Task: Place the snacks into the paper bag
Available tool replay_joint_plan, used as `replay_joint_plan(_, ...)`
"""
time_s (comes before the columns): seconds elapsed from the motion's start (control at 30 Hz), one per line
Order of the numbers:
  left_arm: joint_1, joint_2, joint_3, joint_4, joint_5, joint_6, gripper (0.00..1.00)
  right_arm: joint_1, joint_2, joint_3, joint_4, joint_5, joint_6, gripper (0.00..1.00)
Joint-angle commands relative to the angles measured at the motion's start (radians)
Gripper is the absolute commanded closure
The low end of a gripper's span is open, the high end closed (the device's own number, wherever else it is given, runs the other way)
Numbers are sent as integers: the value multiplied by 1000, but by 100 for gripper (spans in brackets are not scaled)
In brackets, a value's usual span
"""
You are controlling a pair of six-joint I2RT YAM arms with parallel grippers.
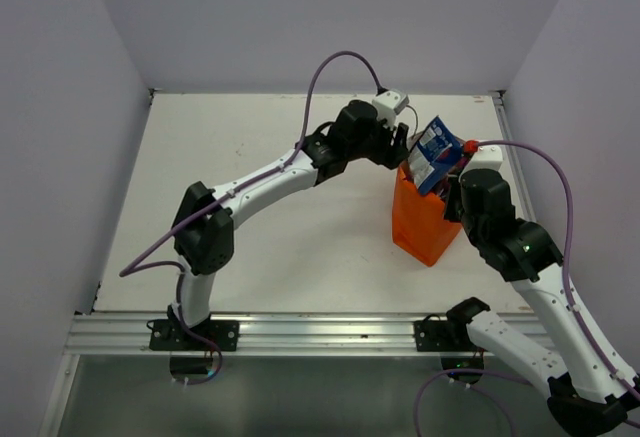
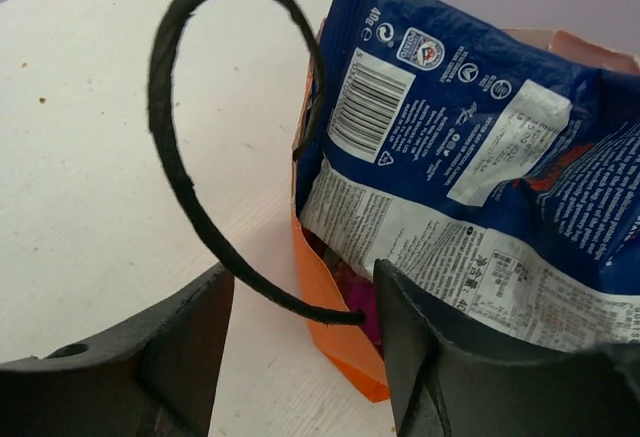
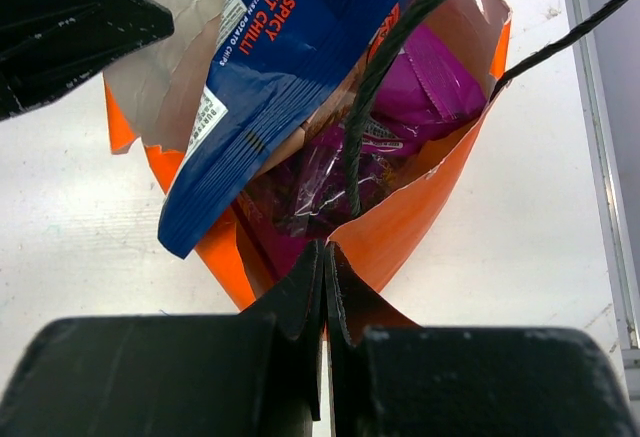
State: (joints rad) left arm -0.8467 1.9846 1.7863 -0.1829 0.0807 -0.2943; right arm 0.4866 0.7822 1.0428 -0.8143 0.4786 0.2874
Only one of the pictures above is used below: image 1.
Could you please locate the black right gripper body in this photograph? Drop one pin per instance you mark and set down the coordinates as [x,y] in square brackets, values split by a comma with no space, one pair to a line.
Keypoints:
[454,210]

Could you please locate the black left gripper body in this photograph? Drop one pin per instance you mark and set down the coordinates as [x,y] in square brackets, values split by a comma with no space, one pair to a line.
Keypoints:
[377,148]

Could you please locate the blue white snack bag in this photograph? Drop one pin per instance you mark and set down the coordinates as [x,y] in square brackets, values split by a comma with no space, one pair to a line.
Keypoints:
[434,152]

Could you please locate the orange paper bag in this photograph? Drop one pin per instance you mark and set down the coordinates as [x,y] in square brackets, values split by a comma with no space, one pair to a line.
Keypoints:
[418,223]

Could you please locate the magenta purple snack bag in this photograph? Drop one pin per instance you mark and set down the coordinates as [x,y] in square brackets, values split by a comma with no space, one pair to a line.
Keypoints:
[442,188]

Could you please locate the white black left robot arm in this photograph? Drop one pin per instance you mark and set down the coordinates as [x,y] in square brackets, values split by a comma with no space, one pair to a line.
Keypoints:
[208,218]

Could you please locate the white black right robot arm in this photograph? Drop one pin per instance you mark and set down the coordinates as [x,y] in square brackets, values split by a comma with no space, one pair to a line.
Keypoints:
[588,387]

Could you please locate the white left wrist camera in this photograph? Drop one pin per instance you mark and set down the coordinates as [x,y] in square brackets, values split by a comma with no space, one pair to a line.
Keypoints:
[389,103]

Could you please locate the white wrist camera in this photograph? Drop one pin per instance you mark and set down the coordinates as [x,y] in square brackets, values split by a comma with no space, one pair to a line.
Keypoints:
[480,156]
[389,103]

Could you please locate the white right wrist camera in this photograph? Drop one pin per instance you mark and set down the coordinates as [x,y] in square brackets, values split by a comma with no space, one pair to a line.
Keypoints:
[480,156]

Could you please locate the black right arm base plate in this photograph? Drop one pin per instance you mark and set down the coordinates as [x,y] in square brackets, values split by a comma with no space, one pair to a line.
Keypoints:
[434,333]

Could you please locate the front aluminium rail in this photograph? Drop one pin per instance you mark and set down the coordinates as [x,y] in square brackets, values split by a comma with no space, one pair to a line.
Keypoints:
[260,334]

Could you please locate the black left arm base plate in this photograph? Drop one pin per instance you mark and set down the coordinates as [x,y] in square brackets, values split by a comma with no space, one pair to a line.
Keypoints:
[168,335]

